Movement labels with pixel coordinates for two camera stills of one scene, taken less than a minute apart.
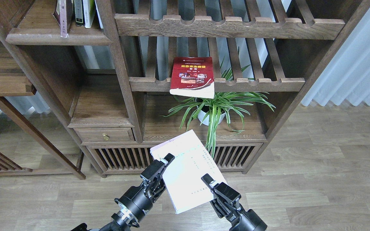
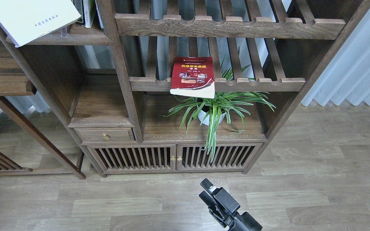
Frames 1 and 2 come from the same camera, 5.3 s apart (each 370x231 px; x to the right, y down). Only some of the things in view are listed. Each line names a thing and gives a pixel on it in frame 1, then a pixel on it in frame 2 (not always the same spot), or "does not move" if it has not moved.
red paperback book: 193,77 does not move
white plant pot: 205,120 does not move
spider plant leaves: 231,105 does not move
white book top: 182,176 to 25,21
